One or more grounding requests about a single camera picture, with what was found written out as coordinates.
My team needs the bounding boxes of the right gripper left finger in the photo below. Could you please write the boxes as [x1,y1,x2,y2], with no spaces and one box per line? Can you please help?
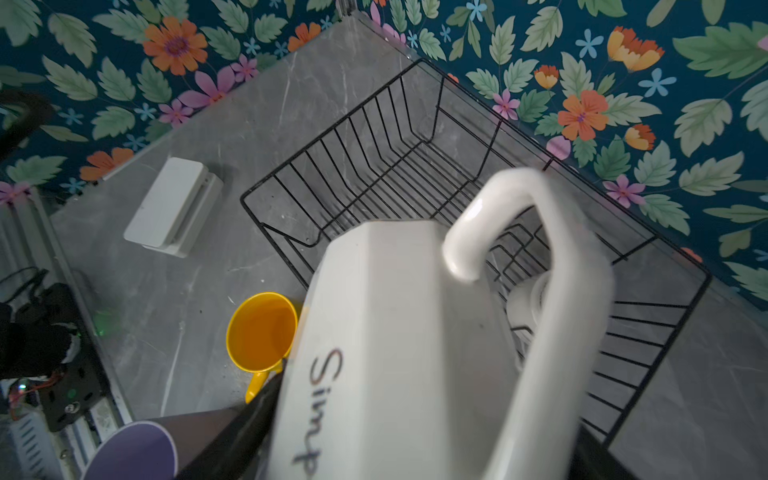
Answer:
[175,373,284,479]

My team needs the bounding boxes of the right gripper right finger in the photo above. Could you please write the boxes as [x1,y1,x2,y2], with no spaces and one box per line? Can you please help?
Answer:
[567,426,637,480]

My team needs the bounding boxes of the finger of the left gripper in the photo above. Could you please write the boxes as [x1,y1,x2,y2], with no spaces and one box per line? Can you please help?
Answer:
[1,89,54,161]

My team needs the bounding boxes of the yellow plastic mug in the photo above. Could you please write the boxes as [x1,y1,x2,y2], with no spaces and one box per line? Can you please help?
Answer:
[226,292,299,404]

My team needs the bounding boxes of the white mug red interior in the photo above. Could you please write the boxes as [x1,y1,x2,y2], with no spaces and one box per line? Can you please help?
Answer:
[506,271,550,357]

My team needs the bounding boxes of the cream white octagonal mug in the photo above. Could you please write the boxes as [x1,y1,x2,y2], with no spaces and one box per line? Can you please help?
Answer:
[265,168,615,479]

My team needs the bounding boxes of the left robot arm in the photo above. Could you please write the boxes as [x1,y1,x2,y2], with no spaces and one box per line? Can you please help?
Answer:
[1,89,80,380]

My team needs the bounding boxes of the lilac plastic cup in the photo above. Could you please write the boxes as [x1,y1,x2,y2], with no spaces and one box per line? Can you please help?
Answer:
[82,421,178,480]

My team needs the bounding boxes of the white box left side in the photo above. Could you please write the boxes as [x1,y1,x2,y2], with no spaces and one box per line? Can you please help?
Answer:
[123,157,223,258]

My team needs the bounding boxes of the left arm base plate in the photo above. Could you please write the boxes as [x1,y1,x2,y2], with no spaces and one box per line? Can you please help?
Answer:
[37,350,109,433]

